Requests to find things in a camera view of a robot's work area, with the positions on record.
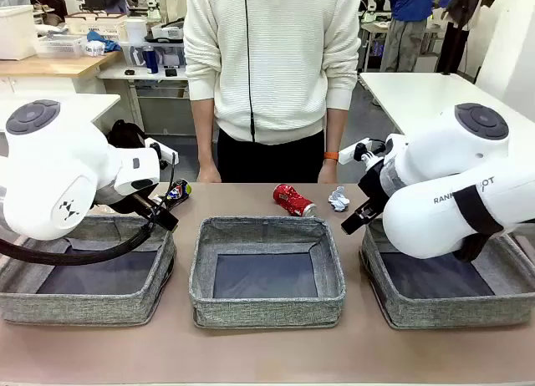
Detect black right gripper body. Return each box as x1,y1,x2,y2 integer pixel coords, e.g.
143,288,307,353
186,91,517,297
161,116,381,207
358,159,395,212

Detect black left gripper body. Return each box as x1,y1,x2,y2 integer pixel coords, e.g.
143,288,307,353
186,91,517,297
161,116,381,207
126,192,163,219

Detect crushed black soda can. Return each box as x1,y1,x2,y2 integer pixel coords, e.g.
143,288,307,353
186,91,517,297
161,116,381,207
165,179,192,210

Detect crushed red cola can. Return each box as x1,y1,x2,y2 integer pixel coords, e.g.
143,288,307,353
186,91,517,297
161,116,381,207
273,184,318,217

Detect person's left forearm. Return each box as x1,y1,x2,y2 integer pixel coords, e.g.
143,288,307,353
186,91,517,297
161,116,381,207
324,107,350,155

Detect person's right forearm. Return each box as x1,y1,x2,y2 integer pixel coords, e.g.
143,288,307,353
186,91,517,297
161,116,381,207
191,98,221,167

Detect person's left hand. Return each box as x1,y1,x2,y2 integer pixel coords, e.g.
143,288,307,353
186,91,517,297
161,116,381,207
317,162,338,185

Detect person's right hand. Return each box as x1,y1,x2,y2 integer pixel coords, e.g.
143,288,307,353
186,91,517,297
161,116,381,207
196,164,223,184

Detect crumpled white paper ball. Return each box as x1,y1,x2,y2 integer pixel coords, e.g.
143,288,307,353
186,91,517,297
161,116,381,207
328,185,351,213

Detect black backpack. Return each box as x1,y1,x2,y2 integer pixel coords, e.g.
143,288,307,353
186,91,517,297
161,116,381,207
107,119,148,150

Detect large white table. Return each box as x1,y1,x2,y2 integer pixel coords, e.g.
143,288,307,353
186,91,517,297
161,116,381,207
359,71,535,130

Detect black trousers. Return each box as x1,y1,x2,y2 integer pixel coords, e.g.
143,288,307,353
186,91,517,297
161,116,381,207
217,126,327,184

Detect white desk with shelf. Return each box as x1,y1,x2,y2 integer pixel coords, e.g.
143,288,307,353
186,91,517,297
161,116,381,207
98,66,194,137

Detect grey fabric basket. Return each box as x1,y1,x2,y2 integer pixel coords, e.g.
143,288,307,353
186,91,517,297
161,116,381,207
188,216,347,329
0,213,177,327
359,222,535,330

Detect blue bottle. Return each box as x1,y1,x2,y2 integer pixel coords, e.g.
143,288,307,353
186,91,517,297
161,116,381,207
141,45,161,75

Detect white knit sweater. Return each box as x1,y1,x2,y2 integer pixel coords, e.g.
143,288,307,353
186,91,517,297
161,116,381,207
183,0,363,146

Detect blue cloth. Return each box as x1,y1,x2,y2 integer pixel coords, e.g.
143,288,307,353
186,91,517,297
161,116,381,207
85,30,123,53

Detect wooden top work table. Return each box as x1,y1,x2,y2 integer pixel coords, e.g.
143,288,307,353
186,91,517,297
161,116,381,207
0,49,126,95

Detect white cylinder container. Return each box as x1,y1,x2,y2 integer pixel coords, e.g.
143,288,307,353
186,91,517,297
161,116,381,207
125,18,148,44

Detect person in blue jacket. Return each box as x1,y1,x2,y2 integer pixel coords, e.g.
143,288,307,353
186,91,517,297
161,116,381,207
379,0,456,74

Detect person in dark clothes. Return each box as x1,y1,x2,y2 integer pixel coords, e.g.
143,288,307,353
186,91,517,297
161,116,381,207
436,0,499,76

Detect white plastic crate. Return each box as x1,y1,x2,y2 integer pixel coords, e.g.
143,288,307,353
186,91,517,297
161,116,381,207
64,13,129,40

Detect white storage box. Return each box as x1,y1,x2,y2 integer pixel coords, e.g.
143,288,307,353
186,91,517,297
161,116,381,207
0,4,38,61

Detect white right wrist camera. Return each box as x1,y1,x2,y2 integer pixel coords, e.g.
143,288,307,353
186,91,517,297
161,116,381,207
338,138,388,166

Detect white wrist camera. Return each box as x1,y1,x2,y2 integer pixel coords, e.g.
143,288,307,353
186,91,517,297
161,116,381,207
338,138,388,166
144,137,180,166

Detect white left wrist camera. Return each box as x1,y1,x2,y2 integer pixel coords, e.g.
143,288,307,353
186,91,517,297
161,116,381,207
144,137,180,166

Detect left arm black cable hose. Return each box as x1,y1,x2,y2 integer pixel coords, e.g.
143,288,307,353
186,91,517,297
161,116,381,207
0,151,179,267

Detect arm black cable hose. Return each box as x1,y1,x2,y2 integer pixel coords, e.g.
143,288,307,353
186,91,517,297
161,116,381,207
0,151,179,267
454,231,488,262

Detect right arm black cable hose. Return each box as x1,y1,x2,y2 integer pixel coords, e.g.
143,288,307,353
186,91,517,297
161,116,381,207
454,231,488,262

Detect thin black cord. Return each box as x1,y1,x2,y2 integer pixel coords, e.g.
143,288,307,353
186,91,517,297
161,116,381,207
243,0,257,143

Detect white wire basket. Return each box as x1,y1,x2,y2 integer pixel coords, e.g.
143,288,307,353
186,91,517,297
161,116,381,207
35,34,84,59

